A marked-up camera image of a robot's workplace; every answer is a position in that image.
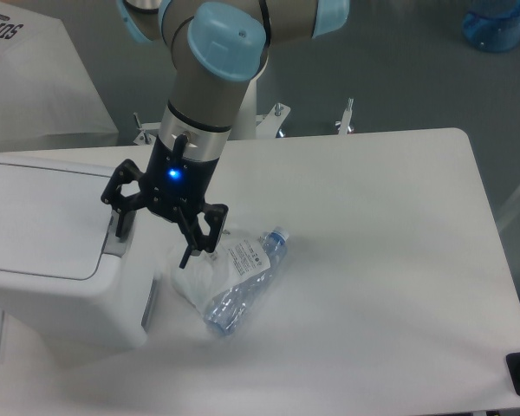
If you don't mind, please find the crushed clear plastic bottle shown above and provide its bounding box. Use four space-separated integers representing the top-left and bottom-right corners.
203 227 289 335

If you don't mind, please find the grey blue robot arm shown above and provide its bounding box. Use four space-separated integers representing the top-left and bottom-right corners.
101 0 350 257

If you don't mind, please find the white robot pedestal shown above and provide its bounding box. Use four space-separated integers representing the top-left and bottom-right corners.
133 66 291 146

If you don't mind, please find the white push-button trash can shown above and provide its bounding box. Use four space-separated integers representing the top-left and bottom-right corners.
0 153 157 349

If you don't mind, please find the clear bag with white contents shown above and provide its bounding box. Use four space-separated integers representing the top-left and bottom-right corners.
171 228 267 321

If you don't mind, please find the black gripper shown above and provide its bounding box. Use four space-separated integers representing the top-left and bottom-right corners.
100 133 230 270

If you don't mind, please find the blue translucent water jug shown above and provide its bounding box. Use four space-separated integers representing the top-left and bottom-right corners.
461 1 520 53

